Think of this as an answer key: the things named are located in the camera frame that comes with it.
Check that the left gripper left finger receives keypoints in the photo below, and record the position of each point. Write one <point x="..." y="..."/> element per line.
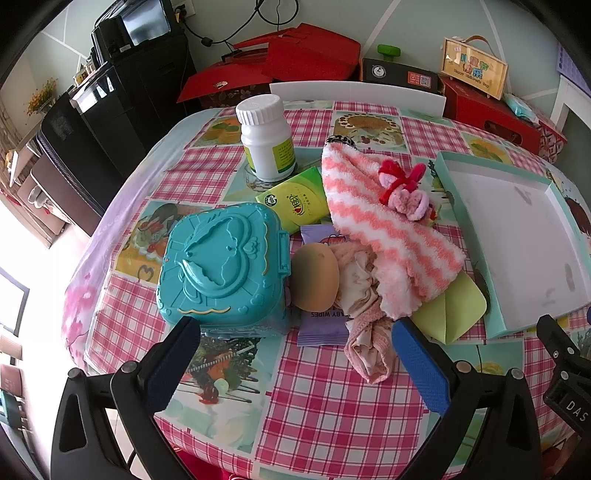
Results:
<point x="142" y="389"/>

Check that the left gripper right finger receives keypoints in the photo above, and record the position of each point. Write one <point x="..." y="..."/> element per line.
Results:
<point x="453" y="390"/>

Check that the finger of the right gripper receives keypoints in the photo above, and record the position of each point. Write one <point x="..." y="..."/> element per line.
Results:
<point x="558" y="344"/>

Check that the light green cloth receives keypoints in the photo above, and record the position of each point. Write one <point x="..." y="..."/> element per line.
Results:
<point x="453" y="313"/>

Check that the pink patterned cloth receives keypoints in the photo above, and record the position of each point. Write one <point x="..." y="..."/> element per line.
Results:
<point x="369" y="347"/>

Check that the pink white striped towel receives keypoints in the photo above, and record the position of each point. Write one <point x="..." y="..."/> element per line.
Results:
<point x="414" y="263"/>

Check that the purple baby wipes pack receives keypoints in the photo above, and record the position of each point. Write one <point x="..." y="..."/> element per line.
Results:
<point x="325" y="328"/>

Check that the beige sponge egg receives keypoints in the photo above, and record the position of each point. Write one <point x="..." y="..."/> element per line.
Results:
<point x="314" y="279"/>

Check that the red pink hair bow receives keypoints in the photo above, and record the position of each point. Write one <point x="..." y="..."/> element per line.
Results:
<point x="402" y="192"/>

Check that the green tissue pack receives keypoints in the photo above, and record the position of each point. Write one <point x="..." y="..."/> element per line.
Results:
<point x="297" y="201"/>

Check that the leopard print scrunchie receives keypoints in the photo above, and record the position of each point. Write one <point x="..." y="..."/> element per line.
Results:
<point x="341" y="139"/>

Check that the teal shallow box tray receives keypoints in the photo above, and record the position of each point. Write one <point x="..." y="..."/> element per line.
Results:
<point x="522" y="239"/>

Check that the checkered picture tablecloth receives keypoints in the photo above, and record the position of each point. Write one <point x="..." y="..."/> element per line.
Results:
<point x="263" y="407"/>

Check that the teal plastic toy case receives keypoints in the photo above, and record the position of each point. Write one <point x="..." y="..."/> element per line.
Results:
<point x="226" y="268"/>

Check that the red patterned gift box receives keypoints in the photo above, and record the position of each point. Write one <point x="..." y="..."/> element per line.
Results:
<point x="552" y="141"/>

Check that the blue wet wipes pack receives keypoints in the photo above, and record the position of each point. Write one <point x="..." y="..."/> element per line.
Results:
<point x="520" y="108"/>

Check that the black cabinet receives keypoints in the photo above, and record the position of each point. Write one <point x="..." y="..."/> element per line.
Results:
<point x="94" y="137"/>

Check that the red carton box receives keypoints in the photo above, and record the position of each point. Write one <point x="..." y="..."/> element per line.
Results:
<point x="472" y="107"/>

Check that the white pill bottle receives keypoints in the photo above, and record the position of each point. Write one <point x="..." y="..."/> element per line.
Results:
<point x="266" y="137"/>

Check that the purple perforated basket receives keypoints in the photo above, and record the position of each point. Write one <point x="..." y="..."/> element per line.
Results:
<point x="567" y="68"/>

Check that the white foam board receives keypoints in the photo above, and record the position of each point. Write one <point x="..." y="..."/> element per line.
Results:
<point x="350" y="91"/>

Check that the yellow flower bouquet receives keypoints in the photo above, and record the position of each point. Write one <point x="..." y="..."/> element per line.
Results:
<point x="41" y="97"/>

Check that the black flat box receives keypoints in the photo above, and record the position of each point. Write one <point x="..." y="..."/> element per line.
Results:
<point x="395" y="74"/>

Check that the green dumbbell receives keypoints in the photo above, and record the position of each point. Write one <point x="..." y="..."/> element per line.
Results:
<point x="389" y="52"/>

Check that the red gift bag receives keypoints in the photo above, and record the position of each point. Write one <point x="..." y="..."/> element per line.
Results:
<point x="303" y="53"/>

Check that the black monitor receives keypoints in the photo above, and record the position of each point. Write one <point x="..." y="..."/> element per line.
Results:
<point x="131" y="23"/>

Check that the white shelf frame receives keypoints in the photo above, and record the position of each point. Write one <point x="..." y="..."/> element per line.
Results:
<point x="570" y="99"/>

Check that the wooden handle gift box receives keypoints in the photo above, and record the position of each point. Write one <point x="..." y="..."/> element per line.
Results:
<point x="473" y="62"/>

